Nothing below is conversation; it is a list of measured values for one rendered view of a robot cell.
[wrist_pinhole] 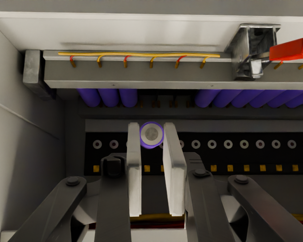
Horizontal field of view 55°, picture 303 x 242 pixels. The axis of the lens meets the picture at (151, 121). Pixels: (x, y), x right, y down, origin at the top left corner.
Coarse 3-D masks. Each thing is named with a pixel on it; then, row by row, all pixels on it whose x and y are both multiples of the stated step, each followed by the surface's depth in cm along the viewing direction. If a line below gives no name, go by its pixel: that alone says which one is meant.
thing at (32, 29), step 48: (0, 0) 18; (48, 0) 18; (96, 0) 18; (144, 0) 19; (192, 0) 19; (240, 0) 19; (288, 0) 19; (0, 48) 20; (48, 48) 23; (96, 48) 23; (144, 48) 23; (192, 48) 23; (0, 96) 20; (48, 96) 26
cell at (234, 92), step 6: (222, 90) 29; (228, 90) 28; (234, 90) 27; (240, 90) 27; (216, 96) 31; (222, 96) 30; (228, 96) 29; (234, 96) 29; (216, 102) 32; (222, 102) 31; (228, 102) 31
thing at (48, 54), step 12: (120, 60) 24; (132, 60) 24; (144, 60) 24; (156, 60) 24; (168, 60) 24; (180, 60) 24; (192, 60) 24; (216, 60) 24; (228, 60) 24; (276, 60) 24; (300, 60) 24
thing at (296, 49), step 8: (296, 40) 14; (272, 48) 16; (280, 48) 16; (288, 48) 15; (296, 48) 14; (256, 56) 19; (264, 56) 18; (272, 56) 16; (280, 56) 16; (288, 56) 15; (296, 56) 14; (256, 64) 20; (256, 72) 20
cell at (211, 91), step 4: (200, 92) 30; (204, 92) 29; (208, 92) 28; (212, 92) 27; (216, 92) 27; (196, 96) 32; (200, 96) 30; (204, 96) 29; (208, 96) 29; (212, 96) 29; (196, 100) 32; (200, 100) 31; (204, 100) 30; (208, 100) 30; (212, 100) 31; (196, 104) 33; (200, 104) 32; (204, 104) 31; (208, 104) 32
